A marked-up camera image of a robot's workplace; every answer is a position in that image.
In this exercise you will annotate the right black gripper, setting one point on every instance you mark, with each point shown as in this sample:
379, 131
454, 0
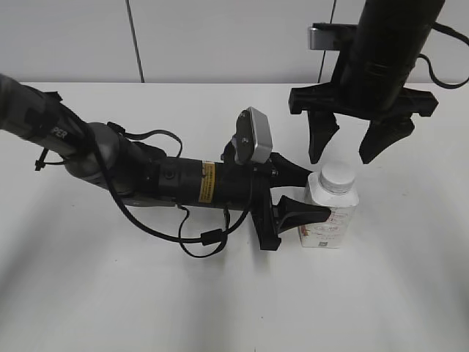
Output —
369, 88

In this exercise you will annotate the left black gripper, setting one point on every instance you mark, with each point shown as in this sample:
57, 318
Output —
248, 186

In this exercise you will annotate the white plastic bottle cap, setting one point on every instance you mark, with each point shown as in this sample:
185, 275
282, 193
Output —
337, 177

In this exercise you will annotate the white yili changqing bottle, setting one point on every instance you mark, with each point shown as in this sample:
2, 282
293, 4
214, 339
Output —
329, 233

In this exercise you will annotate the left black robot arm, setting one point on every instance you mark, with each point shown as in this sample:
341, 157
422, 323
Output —
139, 175

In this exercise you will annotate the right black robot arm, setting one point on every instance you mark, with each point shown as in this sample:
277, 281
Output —
393, 27

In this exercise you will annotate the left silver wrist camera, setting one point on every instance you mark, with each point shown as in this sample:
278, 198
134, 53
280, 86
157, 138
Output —
252, 140

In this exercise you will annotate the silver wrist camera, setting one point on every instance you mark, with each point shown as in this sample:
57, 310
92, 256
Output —
252, 140
330, 36

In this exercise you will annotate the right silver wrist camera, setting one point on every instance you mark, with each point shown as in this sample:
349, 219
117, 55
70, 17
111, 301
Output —
330, 36

